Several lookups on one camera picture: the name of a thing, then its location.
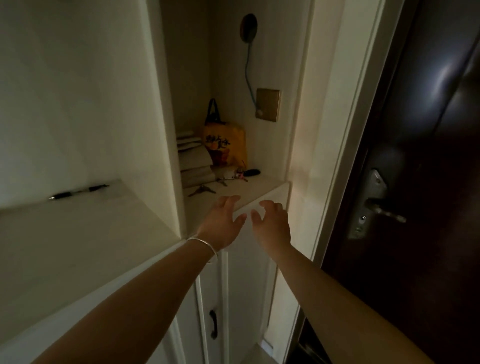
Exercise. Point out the person's right hand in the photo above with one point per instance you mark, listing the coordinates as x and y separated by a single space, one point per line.
273 232

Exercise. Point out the person's left hand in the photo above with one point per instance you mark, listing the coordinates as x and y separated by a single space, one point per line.
217 227

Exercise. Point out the person's right middle finger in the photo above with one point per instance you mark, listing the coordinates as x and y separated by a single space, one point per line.
279 207

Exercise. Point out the person's right thumb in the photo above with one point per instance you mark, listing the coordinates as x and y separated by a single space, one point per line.
255 219

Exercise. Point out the person's left thumb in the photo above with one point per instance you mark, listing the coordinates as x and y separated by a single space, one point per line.
240 221

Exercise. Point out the person's right forearm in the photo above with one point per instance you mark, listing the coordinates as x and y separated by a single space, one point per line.
337 307

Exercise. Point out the person's left forearm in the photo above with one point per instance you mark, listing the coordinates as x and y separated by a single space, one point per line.
142 303

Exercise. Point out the black key fob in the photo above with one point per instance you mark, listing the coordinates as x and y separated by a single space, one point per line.
252 173

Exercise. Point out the key bunch with red tag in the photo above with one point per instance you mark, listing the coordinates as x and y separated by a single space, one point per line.
230 175

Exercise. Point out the small metal key bunch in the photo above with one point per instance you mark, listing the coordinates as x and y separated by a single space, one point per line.
202 190

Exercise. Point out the stack of grey paper envelopes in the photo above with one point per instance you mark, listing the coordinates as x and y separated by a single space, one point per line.
195 161

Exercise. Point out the dark brown entrance door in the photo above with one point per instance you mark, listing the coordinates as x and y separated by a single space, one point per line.
420 131

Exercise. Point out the black pen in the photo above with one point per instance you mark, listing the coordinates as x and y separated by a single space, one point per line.
78 191

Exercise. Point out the white built-in cabinet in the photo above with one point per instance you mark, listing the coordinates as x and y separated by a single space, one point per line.
75 232

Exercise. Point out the white door frame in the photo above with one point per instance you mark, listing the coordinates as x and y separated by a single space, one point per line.
337 131

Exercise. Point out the beige wall switch plate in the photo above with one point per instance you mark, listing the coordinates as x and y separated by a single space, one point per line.
267 105

